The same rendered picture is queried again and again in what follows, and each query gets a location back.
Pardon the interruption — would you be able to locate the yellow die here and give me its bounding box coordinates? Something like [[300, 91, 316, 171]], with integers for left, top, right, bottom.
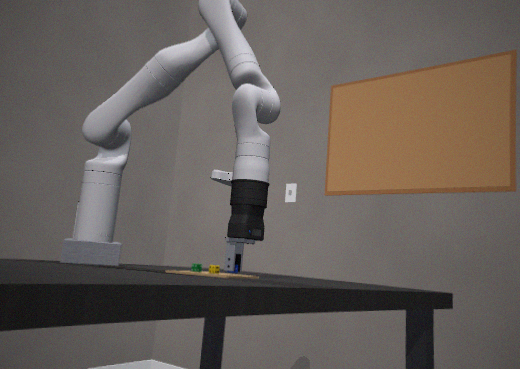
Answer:
[[209, 265, 220, 274]]

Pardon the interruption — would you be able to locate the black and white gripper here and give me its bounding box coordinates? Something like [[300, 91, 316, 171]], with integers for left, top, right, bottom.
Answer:
[[211, 156, 270, 272]]

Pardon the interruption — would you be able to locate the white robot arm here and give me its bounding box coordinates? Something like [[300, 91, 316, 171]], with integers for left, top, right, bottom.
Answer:
[[72, 0, 281, 242]]

